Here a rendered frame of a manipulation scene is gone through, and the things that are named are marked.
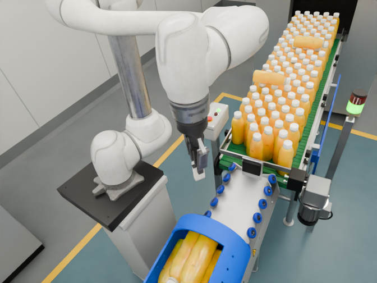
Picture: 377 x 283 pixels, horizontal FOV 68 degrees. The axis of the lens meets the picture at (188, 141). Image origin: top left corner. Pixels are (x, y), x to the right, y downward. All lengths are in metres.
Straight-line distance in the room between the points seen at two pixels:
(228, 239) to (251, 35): 0.62
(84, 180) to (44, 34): 2.27
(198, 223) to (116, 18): 0.65
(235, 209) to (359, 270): 1.24
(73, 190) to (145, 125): 0.48
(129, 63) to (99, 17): 0.34
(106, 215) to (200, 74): 0.89
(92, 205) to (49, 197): 1.70
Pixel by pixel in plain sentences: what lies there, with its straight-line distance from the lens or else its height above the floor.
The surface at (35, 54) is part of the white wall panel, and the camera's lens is 3.45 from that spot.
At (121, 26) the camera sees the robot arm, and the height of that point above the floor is 1.80.
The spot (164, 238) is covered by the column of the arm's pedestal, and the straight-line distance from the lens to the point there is 1.71.
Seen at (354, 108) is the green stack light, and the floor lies 1.19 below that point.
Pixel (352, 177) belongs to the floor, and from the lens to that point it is 2.80.
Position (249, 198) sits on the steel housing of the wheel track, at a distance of 1.37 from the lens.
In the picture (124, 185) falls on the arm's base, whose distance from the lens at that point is 1.31.
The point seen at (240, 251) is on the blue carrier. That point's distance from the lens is 0.98.
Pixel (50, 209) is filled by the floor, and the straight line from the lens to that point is 2.92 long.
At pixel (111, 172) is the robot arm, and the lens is 1.24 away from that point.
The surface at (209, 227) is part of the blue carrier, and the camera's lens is 0.95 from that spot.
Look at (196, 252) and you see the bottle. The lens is 0.96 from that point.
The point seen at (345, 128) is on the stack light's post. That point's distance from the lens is 1.58.
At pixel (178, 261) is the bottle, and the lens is 1.00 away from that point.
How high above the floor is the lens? 2.07
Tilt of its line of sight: 44 degrees down
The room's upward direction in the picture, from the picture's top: 10 degrees counter-clockwise
